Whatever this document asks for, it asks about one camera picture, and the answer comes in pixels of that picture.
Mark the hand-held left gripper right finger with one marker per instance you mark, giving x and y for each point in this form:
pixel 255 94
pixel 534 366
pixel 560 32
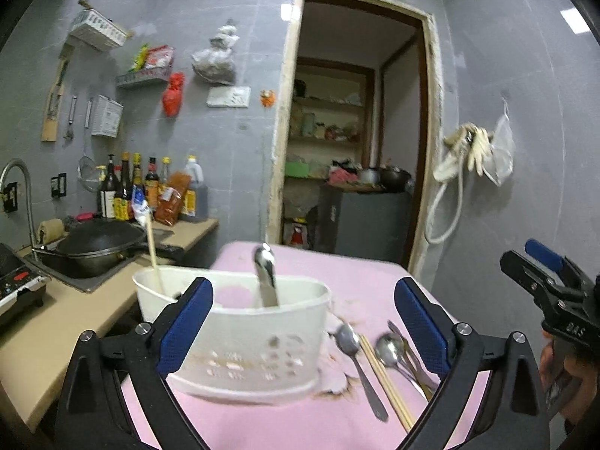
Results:
pixel 422 328

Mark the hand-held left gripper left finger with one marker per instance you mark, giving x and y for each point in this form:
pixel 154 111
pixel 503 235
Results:
pixel 185 328

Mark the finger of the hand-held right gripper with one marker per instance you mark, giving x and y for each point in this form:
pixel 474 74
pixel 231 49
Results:
pixel 520 269
pixel 543 251

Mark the stainless steel utensil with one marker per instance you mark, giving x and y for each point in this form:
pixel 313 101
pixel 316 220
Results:
pixel 405 344

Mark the stainless steel spoon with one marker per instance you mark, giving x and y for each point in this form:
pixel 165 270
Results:
pixel 265 272
pixel 363 379
pixel 388 350

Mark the white plastic utensil holder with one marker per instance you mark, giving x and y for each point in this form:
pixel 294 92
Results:
pixel 243 337

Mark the wooden chopstick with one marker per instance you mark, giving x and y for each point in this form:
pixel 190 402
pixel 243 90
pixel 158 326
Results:
pixel 391 384
pixel 382 379
pixel 152 253

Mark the hanging clear plastic bag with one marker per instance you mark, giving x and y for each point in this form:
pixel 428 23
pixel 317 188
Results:
pixel 502 150

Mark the dark grey cabinet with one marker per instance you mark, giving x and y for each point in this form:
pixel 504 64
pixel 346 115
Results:
pixel 365 225

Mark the black wok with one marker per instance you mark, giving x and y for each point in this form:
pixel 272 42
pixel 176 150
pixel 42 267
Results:
pixel 98 243

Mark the beige kitchen counter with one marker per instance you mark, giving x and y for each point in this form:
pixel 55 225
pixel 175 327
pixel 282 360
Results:
pixel 61 333

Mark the orange brown seasoning packet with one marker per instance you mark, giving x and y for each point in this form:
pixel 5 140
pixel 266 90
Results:
pixel 171 201

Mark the white and blue bag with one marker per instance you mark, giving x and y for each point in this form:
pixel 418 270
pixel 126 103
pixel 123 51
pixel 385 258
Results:
pixel 140 206

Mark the pink flower-print tablecloth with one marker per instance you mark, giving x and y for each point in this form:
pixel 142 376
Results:
pixel 290 426

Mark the row of sauce bottles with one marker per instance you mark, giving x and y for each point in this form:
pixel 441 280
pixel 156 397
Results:
pixel 124 192

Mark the black pot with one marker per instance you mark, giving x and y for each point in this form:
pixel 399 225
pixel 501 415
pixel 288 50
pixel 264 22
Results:
pixel 396 179

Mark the silver pot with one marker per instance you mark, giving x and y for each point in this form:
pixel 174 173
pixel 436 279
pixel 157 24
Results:
pixel 369 176

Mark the tan scrub sponge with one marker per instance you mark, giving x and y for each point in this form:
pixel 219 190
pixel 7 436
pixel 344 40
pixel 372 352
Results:
pixel 50 230

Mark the pink cloth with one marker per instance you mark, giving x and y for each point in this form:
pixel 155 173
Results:
pixel 342 177

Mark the black induction cooker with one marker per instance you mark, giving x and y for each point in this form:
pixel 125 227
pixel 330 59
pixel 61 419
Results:
pixel 18 286

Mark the green box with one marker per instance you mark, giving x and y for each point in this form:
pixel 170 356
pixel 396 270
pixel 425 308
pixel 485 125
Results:
pixel 297 169

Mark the metal kitchen faucet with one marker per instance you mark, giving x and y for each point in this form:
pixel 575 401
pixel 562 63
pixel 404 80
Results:
pixel 29 197

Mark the wooden storage shelf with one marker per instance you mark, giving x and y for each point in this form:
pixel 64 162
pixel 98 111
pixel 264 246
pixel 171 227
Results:
pixel 328 140

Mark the red plastic bag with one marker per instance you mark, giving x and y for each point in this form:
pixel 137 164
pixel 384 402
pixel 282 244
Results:
pixel 172 96

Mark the hanging metal kitchen tool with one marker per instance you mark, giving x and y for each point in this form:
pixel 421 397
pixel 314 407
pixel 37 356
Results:
pixel 88 112

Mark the hanging metal peeler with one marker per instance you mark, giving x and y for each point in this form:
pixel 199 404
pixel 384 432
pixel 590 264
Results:
pixel 70 117

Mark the hanging clear bag with contents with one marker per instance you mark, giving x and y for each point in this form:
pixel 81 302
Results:
pixel 214 63

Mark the red and white snack packet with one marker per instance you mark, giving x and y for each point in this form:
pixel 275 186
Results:
pixel 160 57

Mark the yellow green packet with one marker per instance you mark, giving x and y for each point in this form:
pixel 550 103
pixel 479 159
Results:
pixel 140 58

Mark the unfinished door frame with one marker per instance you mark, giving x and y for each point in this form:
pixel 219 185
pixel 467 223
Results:
pixel 281 126

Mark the small white wall basket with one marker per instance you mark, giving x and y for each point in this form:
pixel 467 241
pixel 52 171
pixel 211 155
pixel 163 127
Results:
pixel 108 117

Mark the white wall socket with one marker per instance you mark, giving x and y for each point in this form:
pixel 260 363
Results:
pixel 228 97

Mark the orange wall decoration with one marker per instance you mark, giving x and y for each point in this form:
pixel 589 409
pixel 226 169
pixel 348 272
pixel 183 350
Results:
pixel 268 98

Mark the wooden wall knife holder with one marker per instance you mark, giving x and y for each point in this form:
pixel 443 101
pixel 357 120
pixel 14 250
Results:
pixel 50 122

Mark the grey wall shelf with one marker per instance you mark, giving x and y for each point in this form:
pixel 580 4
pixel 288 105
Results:
pixel 140 78

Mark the large white wall basket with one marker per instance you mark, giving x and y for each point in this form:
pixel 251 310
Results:
pixel 96 28

